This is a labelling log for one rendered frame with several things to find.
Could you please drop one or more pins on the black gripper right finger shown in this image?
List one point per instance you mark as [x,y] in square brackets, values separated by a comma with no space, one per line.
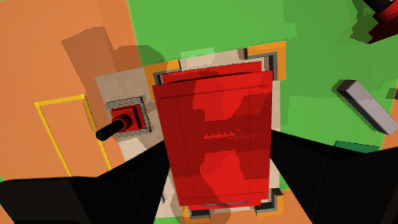
[335,185]

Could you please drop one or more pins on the grey rectangular bar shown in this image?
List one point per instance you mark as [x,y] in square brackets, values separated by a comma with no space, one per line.
[367,106]

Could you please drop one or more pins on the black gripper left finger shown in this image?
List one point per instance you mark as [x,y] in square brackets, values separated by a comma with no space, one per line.
[128,194]

